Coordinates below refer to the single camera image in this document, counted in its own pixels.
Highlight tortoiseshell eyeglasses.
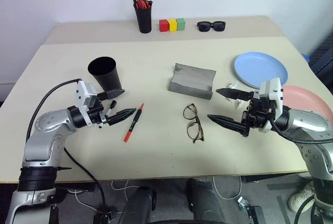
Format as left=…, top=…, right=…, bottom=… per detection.
left=182, top=103, right=205, bottom=144

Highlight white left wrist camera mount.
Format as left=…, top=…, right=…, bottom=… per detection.
left=75, top=80, right=99, bottom=126

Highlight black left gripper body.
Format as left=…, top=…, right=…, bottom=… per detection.
left=87, top=99, right=110, bottom=127

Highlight empty wide black cup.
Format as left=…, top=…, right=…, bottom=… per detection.
left=87, top=56, right=123, bottom=92

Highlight ribbed furniture panel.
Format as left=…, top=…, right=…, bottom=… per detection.
left=308, top=25, right=333, bottom=87

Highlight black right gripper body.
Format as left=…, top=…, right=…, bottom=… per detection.
left=241, top=91, right=276, bottom=131

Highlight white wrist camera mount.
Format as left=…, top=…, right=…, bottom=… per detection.
left=259, top=77, right=285, bottom=133
left=75, top=80, right=99, bottom=126

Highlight red and black marker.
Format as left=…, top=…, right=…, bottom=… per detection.
left=123, top=103, right=145, bottom=143

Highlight grey felt glasses case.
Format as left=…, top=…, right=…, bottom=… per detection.
left=168, top=62, right=217, bottom=101

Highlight dark rounded shape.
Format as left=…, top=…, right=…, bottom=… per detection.
left=117, top=186, right=157, bottom=224
left=185, top=178, right=226, bottom=224

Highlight crumpled white tissue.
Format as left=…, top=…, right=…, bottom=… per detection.
left=224, top=81, right=247, bottom=108

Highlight small metal floor bracket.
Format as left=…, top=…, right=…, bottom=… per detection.
left=237, top=195, right=251, bottom=213

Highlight black sunglasses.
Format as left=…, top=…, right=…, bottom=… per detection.
left=196, top=20, right=226, bottom=33

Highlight small black white marker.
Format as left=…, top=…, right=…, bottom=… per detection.
left=105, top=100, right=117, bottom=117

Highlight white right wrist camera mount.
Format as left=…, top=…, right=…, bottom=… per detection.
left=259, top=77, right=285, bottom=133

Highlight pink plate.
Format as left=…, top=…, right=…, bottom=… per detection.
left=281, top=85, right=333, bottom=129

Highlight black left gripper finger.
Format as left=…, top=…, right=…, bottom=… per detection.
left=97, top=88, right=126, bottom=102
left=106, top=107, right=137, bottom=127

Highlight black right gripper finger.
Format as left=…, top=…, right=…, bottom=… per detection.
left=207, top=114, right=251, bottom=138
left=215, top=87, right=254, bottom=101

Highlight tall black pen holder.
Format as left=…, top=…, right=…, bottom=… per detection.
left=133, top=2, right=153, bottom=34

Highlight light blue plate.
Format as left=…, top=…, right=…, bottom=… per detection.
left=234, top=51, right=289, bottom=90

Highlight white shoe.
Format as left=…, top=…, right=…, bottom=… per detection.
left=287, top=181, right=317, bottom=213

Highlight white floor cable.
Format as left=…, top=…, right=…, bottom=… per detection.
left=211, top=176, right=243, bottom=201
left=73, top=179, right=139, bottom=215

